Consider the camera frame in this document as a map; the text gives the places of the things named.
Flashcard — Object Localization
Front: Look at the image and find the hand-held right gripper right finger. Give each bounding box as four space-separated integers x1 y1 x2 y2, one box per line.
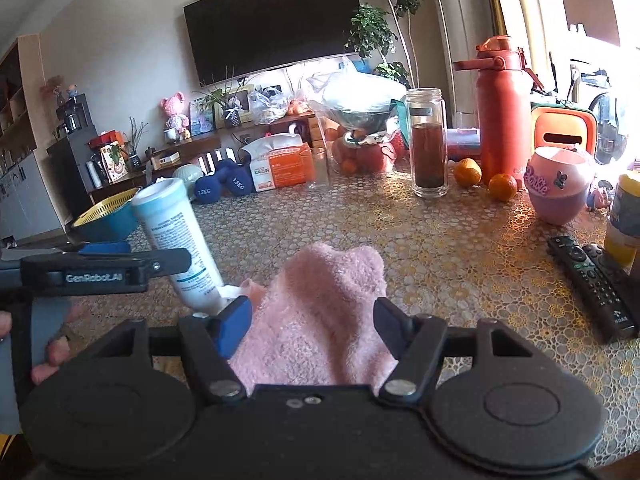
374 297 534 406

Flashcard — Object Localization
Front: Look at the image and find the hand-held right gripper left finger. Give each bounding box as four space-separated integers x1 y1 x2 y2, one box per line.
101 296 253 405

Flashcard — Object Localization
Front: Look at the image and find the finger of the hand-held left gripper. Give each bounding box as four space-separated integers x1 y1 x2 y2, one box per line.
135 248 193 282
50 241 133 261

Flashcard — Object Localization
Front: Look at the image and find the white bottle with blue cap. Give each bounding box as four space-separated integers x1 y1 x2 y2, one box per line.
131 178 247 312

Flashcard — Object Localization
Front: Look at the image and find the pink fluffy towel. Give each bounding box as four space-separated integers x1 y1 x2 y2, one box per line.
227 242 402 397

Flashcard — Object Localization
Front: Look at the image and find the person's left hand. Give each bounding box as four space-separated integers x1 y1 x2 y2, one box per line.
30 305 88 386

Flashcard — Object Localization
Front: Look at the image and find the blue basin with yellow strainer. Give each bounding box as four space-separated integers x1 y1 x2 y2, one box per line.
70 187 144 244

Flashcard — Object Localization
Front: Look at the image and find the blue dumbbell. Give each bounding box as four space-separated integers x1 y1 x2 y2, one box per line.
216 159 252 197
194 174 226 205

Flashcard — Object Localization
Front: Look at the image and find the pale green round pouch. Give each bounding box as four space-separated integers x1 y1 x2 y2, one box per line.
172 164 206 197

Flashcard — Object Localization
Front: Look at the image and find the black cabinet with coffee maker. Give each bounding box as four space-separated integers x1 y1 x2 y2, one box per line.
46 94 103 207

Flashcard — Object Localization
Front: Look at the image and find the vase with twigs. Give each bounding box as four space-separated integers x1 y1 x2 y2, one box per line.
126 116 150 173

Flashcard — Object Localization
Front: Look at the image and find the wooden television stand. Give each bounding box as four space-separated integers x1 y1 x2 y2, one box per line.
89 110 321 203

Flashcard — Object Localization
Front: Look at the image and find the wooden shelf cabinet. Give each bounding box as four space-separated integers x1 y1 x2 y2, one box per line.
0 34 68 248

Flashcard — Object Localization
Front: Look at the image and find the orange and white tissue pack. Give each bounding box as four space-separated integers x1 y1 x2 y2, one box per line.
241 133 317 193

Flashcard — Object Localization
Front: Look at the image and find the pink plush toy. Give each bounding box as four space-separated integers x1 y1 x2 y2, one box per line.
160 92 192 137

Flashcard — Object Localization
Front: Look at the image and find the small plant in vase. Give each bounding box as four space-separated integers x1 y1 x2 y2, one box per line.
196 67 248 129

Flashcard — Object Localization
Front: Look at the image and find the clear drinking glass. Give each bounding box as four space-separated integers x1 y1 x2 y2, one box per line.
300 147 331 191

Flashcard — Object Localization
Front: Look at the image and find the orange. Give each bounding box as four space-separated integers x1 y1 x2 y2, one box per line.
453 158 483 187
488 173 519 203

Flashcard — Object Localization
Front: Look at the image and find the red bag of oranges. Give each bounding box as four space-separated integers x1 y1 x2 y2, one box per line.
324 125 407 177

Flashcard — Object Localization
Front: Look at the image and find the glass tea bottle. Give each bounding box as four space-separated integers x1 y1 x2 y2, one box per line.
404 87 447 199

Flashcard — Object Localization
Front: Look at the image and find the white plastic bag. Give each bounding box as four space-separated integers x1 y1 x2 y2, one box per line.
306 57 408 135
248 86 292 126

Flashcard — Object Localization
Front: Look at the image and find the long black remote control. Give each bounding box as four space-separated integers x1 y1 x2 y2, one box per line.
546 235 639 344

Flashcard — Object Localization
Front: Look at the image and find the pink lidded cup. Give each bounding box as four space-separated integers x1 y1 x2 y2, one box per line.
523 146 597 226

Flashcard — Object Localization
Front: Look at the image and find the short black remote control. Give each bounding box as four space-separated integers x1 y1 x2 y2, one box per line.
581 243 640 311

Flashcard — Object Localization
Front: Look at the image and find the red insulated bottle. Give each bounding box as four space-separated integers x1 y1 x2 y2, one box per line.
452 35 535 192

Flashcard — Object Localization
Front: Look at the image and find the small pink pig figure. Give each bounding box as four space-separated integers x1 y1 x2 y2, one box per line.
586 179 615 214

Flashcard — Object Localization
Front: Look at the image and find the yellow cup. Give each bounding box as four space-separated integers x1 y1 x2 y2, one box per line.
603 172 640 269

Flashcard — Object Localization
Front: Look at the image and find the black television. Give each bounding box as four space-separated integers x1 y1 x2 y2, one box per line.
183 0 362 87

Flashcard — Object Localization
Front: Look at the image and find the orange plastic stool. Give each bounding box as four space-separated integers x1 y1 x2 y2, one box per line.
530 104 599 162

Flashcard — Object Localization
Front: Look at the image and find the tall green potted plant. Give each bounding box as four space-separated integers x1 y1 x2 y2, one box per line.
346 0 427 88

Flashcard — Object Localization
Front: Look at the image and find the photo frame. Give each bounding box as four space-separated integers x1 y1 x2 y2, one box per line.
189 86 256 133

